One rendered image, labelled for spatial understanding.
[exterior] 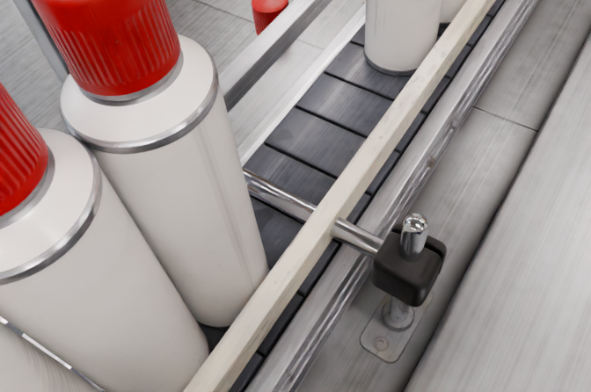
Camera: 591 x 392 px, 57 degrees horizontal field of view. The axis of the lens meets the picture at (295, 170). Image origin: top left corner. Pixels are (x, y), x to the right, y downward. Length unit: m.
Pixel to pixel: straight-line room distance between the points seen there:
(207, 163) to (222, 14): 0.38
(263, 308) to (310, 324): 0.04
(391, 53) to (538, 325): 0.20
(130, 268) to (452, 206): 0.26
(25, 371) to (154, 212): 0.06
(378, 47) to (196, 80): 0.23
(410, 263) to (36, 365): 0.17
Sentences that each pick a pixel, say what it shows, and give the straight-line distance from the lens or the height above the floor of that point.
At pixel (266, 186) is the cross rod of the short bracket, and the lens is 0.31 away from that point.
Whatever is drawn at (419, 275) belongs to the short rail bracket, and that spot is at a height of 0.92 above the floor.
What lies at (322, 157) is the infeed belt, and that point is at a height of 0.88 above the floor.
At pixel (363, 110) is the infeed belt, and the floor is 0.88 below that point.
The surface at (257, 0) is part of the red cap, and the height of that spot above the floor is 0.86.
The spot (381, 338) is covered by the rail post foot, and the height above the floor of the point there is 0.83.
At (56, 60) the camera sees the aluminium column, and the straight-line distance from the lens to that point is 0.37.
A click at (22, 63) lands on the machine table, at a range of 0.58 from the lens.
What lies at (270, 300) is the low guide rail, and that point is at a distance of 0.27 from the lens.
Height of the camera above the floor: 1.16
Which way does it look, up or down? 54 degrees down
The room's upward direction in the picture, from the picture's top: 8 degrees counter-clockwise
